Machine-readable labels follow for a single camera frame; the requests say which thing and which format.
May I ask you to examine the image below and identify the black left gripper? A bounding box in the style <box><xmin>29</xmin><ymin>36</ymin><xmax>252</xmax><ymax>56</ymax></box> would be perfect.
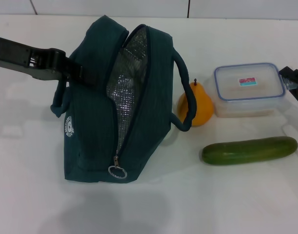
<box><xmin>0</xmin><ymin>35</ymin><xmax>108</xmax><ymax>86</ymax></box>

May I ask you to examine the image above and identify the dark teal insulated lunch bag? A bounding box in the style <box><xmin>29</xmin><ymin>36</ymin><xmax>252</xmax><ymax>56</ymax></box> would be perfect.
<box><xmin>50</xmin><ymin>15</ymin><xmax>198</xmax><ymax>184</ymax></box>

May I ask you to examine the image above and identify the clear food container blue lid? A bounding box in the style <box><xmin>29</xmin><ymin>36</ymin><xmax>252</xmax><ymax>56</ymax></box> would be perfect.
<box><xmin>213</xmin><ymin>62</ymin><xmax>286</xmax><ymax>119</ymax></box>

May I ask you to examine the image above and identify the green cucumber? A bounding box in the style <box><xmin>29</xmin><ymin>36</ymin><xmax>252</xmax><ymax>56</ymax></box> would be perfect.
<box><xmin>202</xmin><ymin>136</ymin><xmax>298</xmax><ymax>166</ymax></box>

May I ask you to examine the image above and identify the orange yellow pear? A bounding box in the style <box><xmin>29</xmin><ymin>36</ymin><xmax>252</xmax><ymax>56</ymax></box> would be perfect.
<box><xmin>177</xmin><ymin>78</ymin><xmax>215</xmax><ymax>127</ymax></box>

